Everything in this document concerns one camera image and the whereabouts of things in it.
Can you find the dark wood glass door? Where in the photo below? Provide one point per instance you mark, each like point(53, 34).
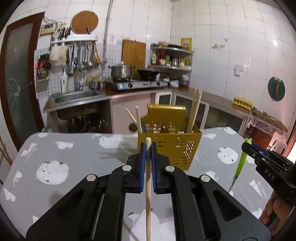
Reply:
point(18, 97)

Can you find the grey animal print tablecloth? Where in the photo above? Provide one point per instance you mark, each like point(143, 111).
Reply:
point(49, 165)

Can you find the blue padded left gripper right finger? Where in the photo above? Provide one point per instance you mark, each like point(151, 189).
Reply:
point(202, 209)

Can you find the black wok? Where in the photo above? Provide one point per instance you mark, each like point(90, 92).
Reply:
point(147, 74)

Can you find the green handled metal fork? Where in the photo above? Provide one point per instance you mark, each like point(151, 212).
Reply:
point(244, 157)

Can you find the person's right hand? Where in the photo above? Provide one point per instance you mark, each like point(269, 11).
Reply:
point(278, 206)

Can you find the yellow wall poster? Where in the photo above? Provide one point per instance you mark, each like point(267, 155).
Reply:
point(187, 43)

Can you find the white wall socket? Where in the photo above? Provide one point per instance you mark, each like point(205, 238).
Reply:
point(238, 69)

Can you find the round woven tray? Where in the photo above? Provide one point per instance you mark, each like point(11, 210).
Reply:
point(84, 22)

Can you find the wall utensil rack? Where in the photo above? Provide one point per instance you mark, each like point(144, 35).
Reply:
point(76, 52)

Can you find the green round wall board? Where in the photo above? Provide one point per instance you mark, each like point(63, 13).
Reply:
point(276, 89)

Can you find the yellow perforated utensil holder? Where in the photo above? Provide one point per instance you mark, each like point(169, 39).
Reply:
point(170, 141)

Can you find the stainless steel sink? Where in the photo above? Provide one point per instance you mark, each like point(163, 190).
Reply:
point(77, 95)

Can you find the yellow egg tray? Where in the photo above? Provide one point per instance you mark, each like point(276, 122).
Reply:
point(242, 104)

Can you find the stainless steel cooking pot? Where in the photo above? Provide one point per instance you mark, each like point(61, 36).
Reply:
point(121, 71)

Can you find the gas stove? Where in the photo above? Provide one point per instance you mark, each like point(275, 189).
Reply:
point(131, 84)

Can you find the kitchen counter cabinets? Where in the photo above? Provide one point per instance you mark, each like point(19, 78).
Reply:
point(108, 112)

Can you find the corner metal shelf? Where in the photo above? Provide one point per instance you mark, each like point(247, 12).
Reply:
point(173, 62)

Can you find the white dish soap bottle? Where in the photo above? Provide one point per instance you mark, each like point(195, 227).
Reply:
point(64, 82)

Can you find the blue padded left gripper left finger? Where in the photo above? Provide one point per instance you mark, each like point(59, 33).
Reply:
point(93, 209)

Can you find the wooden cutting board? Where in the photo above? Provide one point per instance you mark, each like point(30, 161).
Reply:
point(134, 54)

